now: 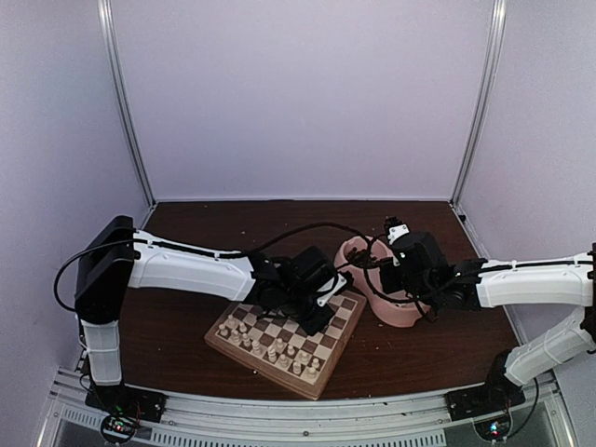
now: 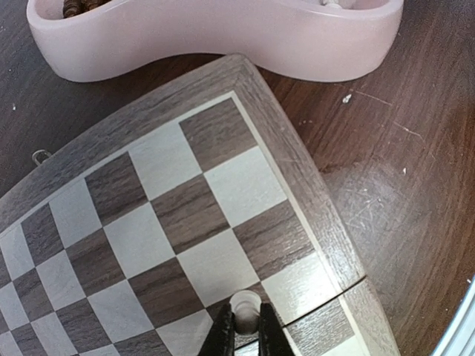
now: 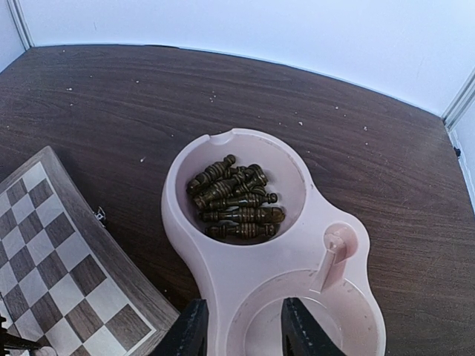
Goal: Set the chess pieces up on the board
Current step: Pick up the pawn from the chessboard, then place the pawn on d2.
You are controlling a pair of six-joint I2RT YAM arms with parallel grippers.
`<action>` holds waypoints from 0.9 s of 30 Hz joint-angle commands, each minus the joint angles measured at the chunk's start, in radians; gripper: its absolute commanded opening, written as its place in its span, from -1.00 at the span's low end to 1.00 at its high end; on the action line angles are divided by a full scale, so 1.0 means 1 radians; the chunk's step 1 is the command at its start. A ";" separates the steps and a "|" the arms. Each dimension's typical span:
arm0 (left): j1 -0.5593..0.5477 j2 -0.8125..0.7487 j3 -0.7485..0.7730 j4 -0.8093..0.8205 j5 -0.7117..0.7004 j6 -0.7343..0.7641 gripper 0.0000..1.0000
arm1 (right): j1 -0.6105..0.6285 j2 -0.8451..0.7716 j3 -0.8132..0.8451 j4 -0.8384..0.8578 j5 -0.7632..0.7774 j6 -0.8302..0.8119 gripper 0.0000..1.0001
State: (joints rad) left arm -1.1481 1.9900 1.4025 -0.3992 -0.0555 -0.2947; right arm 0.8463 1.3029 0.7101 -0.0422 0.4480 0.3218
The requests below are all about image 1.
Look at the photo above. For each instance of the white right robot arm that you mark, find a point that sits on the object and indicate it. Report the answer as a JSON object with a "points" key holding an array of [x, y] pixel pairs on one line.
{"points": [[420, 269]]}

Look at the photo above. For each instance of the left aluminium frame post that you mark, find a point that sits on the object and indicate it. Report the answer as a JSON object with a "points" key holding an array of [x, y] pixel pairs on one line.
{"points": [[107, 25]]}

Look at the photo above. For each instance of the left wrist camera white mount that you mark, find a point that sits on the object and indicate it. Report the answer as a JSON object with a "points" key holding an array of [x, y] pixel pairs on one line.
{"points": [[335, 285]]}

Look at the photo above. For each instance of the white king piece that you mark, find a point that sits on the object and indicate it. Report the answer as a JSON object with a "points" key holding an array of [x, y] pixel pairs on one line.
{"points": [[279, 345]]}

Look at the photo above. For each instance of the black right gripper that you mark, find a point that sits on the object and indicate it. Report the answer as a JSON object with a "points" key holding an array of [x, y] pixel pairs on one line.
{"points": [[389, 284]]}

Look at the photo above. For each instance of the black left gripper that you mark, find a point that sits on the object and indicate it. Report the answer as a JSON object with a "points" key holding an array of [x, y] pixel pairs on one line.
{"points": [[313, 327]]}

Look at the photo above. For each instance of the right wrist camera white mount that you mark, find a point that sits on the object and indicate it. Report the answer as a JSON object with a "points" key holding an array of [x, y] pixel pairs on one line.
{"points": [[394, 229]]}

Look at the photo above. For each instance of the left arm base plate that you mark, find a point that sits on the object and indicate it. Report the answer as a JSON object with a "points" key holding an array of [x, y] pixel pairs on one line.
{"points": [[134, 403]]}

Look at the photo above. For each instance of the right aluminium frame post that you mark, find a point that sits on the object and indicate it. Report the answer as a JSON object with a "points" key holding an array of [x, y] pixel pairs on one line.
{"points": [[488, 75]]}

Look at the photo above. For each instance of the wooden chess board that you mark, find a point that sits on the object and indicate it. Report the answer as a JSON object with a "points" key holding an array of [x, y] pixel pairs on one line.
{"points": [[327, 345]]}

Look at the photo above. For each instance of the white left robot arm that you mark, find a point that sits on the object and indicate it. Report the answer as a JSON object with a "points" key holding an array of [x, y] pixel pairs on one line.
{"points": [[121, 257]]}

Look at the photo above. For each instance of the aluminium frame post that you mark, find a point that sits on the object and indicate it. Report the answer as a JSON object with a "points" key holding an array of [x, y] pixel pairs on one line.
{"points": [[488, 75], [107, 25]]}

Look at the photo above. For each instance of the front aluminium rail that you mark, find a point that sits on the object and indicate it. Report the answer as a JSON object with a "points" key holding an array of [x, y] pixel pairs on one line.
{"points": [[191, 420]]}

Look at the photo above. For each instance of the pink double bowl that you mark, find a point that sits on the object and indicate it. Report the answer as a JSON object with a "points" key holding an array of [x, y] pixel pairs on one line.
{"points": [[397, 315]]}

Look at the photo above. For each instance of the dark chess pieces pile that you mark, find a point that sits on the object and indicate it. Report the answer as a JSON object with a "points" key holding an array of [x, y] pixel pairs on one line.
{"points": [[359, 257]]}

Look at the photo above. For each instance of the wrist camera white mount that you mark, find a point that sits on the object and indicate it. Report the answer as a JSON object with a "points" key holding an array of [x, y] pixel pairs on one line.
{"points": [[335, 285], [394, 229]]}

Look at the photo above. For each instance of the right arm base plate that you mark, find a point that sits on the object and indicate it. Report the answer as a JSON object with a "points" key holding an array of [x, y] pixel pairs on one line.
{"points": [[477, 401]]}

